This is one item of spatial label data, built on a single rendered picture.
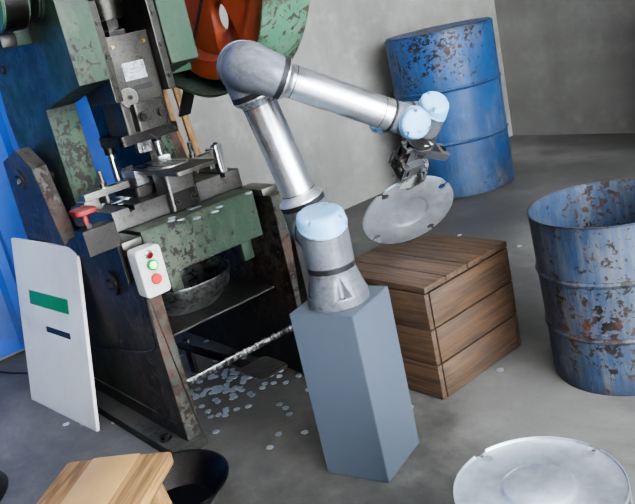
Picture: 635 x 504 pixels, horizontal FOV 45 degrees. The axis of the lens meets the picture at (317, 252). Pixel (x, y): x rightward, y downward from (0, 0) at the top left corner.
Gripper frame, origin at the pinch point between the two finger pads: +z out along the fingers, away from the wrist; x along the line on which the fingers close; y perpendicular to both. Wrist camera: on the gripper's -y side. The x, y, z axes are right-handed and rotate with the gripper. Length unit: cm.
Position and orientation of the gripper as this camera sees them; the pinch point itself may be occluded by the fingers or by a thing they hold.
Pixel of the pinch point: (408, 184)
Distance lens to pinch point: 222.3
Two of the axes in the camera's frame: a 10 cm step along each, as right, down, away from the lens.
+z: -1.4, 5.3, 8.4
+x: 4.4, 7.9, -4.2
